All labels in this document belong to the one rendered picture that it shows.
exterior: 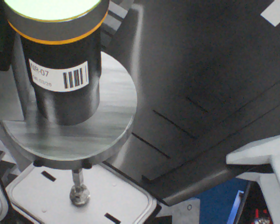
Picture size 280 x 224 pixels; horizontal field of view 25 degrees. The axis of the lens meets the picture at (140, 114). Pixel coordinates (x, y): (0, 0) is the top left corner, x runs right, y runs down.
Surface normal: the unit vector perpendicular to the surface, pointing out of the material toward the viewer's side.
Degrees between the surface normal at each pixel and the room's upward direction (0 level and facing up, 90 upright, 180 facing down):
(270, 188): 10
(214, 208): 90
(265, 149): 21
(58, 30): 90
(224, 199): 90
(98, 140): 0
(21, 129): 0
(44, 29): 90
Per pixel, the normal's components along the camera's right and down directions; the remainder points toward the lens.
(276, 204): 0.03, -0.37
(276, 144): -0.31, -0.41
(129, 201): 0.00, -0.65
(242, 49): 0.21, -0.52
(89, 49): 0.73, 0.59
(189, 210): 0.63, 0.07
